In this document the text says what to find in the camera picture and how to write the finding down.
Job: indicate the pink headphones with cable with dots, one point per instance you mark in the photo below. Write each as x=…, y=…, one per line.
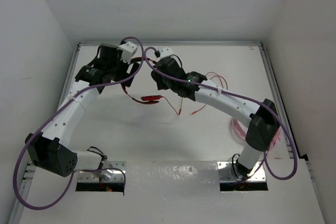
x=241, y=133

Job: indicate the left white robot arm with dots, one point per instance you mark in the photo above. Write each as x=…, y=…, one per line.
x=49, y=149

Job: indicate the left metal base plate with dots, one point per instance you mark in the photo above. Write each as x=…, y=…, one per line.
x=112, y=172

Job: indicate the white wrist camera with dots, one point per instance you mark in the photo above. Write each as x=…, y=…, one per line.
x=128, y=50
x=163, y=52

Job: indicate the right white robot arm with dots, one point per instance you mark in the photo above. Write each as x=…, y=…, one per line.
x=259, y=120

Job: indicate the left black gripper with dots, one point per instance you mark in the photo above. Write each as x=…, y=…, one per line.
x=118, y=60

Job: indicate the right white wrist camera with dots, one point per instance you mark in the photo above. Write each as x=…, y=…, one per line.
x=163, y=52

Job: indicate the metal base plate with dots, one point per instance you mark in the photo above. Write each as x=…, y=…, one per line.
x=227, y=175
x=112, y=172

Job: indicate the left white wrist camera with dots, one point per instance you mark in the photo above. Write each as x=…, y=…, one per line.
x=128, y=50

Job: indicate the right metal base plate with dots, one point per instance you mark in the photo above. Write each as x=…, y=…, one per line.
x=227, y=175

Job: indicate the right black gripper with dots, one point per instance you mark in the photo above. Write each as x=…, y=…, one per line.
x=161, y=84

